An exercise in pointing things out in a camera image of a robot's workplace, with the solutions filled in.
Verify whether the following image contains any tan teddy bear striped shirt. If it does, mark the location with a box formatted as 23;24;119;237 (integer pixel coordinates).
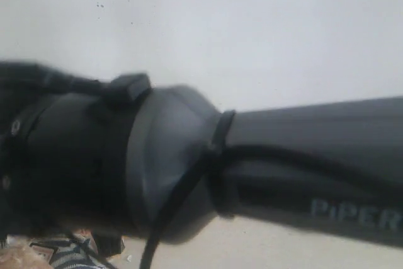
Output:
1;234;106;269

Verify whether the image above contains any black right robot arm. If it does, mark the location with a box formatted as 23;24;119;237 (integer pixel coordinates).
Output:
1;61;402;248

